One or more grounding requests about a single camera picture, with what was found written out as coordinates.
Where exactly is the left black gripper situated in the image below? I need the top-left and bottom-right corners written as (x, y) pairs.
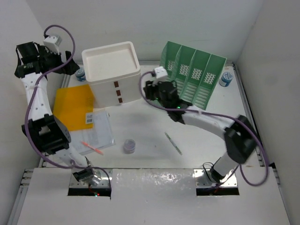
top-left (39, 46), bottom-right (79, 75)

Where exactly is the white drawer cabinet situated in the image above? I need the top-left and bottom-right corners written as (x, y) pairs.
top-left (82, 41), bottom-right (141, 108)

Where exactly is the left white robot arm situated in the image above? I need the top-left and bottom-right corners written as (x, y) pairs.
top-left (15, 42), bottom-right (100, 187)

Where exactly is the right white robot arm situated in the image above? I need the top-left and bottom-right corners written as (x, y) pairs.
top-left (143, 81), bottom-right (257, 183)

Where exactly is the yellow plastic folder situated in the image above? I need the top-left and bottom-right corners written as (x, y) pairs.
top-left (53, 84), bottom-right (94, 131)

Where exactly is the green file rack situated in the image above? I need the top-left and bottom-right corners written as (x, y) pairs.
top-left (160, 41), bottom-right (227, 110)

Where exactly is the small clear round container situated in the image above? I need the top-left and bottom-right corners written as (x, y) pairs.
top-left (123, 139), bottom-right (135, 154)

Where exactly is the clear plastic document sleeve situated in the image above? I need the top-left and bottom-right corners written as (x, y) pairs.
top-left (70, 110), bottom-right (115, 155)

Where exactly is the orange pen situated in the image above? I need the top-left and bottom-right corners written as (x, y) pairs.
top-left (81, 142), bottom-right (104, 156)

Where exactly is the white foam front board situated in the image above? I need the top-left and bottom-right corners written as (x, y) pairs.
top-left (18, 168), bottom-right (289, 225)

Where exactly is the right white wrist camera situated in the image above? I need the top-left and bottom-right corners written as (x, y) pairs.
top-left (154, 67), bottom-right (168, 81)

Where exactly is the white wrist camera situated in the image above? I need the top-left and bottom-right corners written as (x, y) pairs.
top-left (43, 35), bottom-right (62, 55)
top-left (154, 67), bottom-right (168, 81)

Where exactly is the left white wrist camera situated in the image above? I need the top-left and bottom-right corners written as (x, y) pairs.
top-left (43, 35), bottom-right (62, 55)

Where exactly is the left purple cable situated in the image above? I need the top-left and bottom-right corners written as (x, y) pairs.
top-left (24, 24), bottom-right (112, 188)

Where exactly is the purple cable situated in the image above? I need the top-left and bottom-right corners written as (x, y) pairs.
top-left (139, 71), bottom-right (269, 188)
top-left (24, 24), bottom-right (112, 188)

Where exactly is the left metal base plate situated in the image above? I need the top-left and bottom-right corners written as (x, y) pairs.
top-left (69, 169), bottom-right (112, 188)

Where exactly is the metal base plate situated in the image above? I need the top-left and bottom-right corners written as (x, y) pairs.
top-left (69, 169), bottom-right (112, 188)
top-left (194, 169), bottom-right (238, 188)

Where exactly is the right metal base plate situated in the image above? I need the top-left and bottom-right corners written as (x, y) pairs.
top-left (194, 169), bottom-right (238, 188)

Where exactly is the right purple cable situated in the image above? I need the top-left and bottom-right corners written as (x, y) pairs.
top-left (139, 71), bottom-right (269, 188)

